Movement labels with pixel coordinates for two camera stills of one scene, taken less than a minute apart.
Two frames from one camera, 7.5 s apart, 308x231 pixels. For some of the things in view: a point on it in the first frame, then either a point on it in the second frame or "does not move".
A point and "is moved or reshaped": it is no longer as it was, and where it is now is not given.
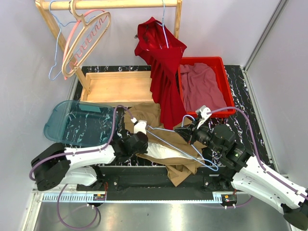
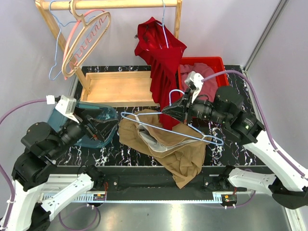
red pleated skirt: x=157 y=43 does not move
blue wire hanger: x=60 y=24 does not move
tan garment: x=165 y=147 is moved or reshaped
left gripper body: x=142 y=150 → x=72 y=132
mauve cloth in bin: x=201 y=87 does not move
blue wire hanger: x=181 y=147 → x=204 y=137
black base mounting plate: x=156 y=183 does not move
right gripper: x=188 y=134 → x=178 y=111
